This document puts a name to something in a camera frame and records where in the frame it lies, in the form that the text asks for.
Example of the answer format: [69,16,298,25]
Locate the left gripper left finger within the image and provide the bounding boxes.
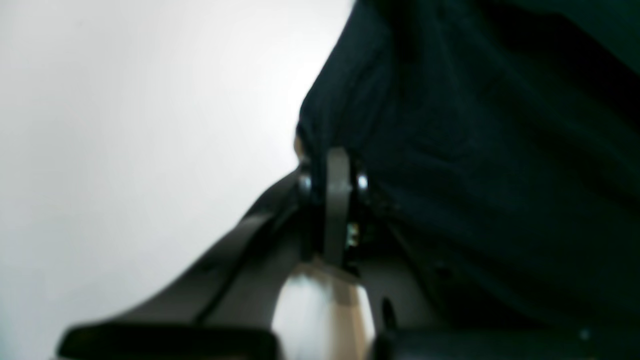
[57,165,327,360]

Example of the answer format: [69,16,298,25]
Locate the black T-shirt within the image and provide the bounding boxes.
[297,0,640,327]

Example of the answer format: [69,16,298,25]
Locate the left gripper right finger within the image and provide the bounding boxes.
[325,147,639,360]

